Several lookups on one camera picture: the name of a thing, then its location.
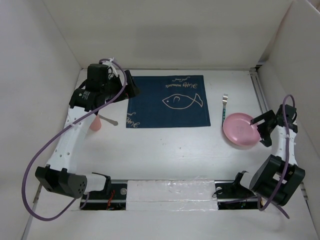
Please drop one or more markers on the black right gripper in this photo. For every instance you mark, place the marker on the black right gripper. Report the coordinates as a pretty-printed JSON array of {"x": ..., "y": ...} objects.
[{"x": 266, "y": 139}]

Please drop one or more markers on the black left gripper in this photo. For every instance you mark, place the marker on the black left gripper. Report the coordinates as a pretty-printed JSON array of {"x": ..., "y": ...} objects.
[{"x": 132, "y": 91}]

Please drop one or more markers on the pink plastic plate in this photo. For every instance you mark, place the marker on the pink plastic plate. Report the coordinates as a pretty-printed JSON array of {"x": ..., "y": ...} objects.
[{"x": 238, "y": 129}]

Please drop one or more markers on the dark blue cloth placemat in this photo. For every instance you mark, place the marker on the dark blue cloth placemat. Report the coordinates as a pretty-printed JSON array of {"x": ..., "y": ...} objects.
[{"x": 173, "y": 101}]

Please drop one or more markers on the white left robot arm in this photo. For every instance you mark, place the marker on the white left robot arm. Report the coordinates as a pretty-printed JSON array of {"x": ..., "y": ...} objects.
[{"x": 59, "y": 175}]

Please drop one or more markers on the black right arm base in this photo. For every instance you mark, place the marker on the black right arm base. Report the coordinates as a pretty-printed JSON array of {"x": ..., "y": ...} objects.
[{"x": 231, "y": 195}]

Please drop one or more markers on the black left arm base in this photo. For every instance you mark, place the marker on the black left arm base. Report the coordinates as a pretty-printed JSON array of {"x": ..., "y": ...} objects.
[{"x": 114, "y": 200}]

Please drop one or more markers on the pink plastic cup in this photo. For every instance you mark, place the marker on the pink plastic cup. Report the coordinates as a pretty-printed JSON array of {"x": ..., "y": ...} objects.
[{"x": 96, "y": 124}]

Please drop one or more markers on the fork with green handle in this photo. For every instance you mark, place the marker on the fork with green handle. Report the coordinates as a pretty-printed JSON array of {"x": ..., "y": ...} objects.
[{"x": 224, "y": 104}]

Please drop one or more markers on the aluminium rail front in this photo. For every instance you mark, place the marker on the aluminium rail front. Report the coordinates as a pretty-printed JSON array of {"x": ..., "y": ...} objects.
[{"x": 196, "y": 190}]

